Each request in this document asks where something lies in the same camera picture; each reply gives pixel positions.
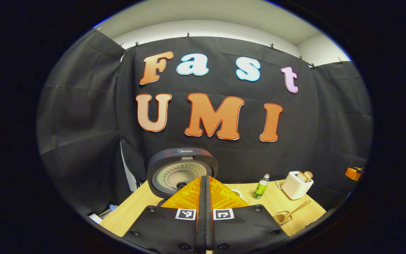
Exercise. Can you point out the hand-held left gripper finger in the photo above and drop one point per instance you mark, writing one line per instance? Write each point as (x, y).
(209, 225)
(202, 225)

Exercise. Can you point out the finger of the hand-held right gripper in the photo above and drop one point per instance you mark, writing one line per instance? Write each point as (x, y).
(351, 173)

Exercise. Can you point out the wooden spoon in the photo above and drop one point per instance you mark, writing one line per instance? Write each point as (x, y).
(296, 209)

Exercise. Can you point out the black silver rice cooker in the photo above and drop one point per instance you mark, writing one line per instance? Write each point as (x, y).
(167, 158)

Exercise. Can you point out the toasted bread slice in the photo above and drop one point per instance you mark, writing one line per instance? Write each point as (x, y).
(309, 175)
(301, 177)

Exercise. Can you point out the white toaster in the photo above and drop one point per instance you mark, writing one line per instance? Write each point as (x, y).
(294, 188)

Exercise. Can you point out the green drink bottle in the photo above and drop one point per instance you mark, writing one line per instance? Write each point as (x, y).
(260, 188)

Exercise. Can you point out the black tripod stand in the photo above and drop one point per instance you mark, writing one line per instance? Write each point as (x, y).
(139, 184)

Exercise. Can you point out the white ribbed object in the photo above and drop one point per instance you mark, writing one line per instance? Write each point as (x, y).
(105, 213)

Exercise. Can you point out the row of black backdrop clips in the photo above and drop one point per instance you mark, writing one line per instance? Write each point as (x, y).
(187, 35)

